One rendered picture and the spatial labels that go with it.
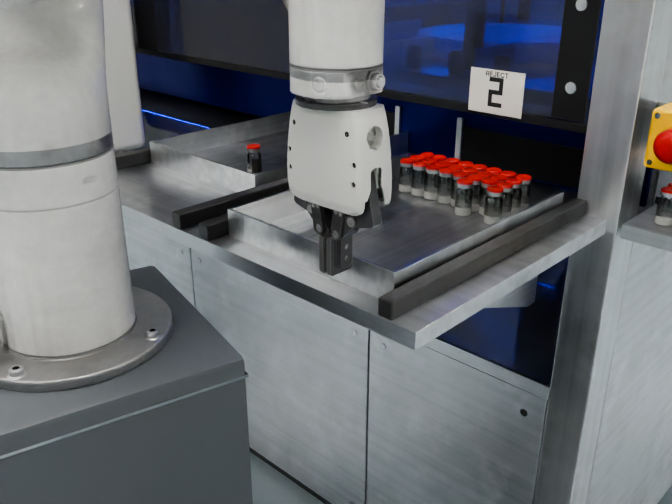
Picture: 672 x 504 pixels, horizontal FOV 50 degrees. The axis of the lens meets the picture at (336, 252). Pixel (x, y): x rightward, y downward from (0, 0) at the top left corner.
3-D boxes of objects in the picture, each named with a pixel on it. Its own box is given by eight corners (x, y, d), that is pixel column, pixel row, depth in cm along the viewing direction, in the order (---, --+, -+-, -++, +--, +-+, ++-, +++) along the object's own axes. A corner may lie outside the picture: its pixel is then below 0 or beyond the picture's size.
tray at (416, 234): (404, 175, 110) (405, 153, 108) (560, 217, 93) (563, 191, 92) (229, 236, 87) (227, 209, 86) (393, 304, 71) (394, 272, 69)
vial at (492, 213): (489, 218, 92) (492, 184, 91) (504, 222, 91) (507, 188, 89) (479, 222, 91) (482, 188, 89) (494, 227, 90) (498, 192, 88)
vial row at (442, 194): (405, 187, 104) (406, 156, 102) (513, 217, 93) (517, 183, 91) (395, 191, 102) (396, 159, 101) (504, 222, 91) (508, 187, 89)
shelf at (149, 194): (285, 132, 143) (284, 122, 142) (630, 218, 98) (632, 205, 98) (56, 187, 111) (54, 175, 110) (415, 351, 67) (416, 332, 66)
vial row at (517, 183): (414, 184, 105) (416, 153, 104) (522, 213, 94) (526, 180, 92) (405, 187, 104) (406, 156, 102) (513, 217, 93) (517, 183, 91)
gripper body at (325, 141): (406, 88, 64) (401, 206, 69) (325, 75, 71) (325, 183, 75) (349, 101, 59) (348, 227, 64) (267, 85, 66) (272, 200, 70)
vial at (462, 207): (460, 209, 95) (462, 176, 93) (474, 213, 94) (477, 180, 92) (450, 214, 94) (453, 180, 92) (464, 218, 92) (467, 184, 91)
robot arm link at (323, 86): (406, 63, 64) (404, 97, 65) (334, 53, 70) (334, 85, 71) (342, 75, 58) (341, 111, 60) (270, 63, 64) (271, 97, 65)
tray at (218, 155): (302, 126, 139) (302, 108, 137) (407, 151, 122) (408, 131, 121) (151, 162, 116) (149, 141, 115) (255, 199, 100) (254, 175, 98)
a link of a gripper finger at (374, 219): (400, 210, 65) (365, 235, 69) (359, 137, 66) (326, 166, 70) (392, 213, 64) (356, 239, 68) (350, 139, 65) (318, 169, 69)
